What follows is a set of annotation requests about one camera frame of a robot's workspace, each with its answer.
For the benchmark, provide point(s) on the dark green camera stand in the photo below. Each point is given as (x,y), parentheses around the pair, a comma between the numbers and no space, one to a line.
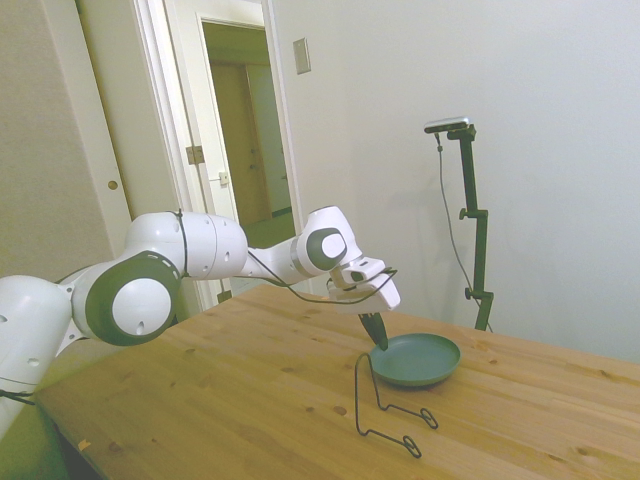
(479,240)

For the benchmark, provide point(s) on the beige door with round pull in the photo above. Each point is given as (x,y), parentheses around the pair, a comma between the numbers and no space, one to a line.
(60,125)

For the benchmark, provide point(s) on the metal door hinge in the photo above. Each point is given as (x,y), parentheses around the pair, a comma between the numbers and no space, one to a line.
(195,154)

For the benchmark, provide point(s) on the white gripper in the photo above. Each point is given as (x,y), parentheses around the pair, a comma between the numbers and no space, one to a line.
(372,300)

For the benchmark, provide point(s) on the white door frame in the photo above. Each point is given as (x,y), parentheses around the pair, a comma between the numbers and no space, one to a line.
(175,100)

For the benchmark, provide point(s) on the silver exterior camera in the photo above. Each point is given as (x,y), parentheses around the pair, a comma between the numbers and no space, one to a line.
(447,124)

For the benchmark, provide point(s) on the teal round plate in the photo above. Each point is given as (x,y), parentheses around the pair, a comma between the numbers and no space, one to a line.
(415,360)

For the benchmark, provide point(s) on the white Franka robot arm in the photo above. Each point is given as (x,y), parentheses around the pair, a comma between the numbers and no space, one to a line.
(200,245)

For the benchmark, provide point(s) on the metal door latch plate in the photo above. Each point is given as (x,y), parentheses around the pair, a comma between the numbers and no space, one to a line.
(223,178)

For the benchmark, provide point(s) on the white light switch plate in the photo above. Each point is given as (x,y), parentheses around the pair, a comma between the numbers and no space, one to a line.
(301,56)

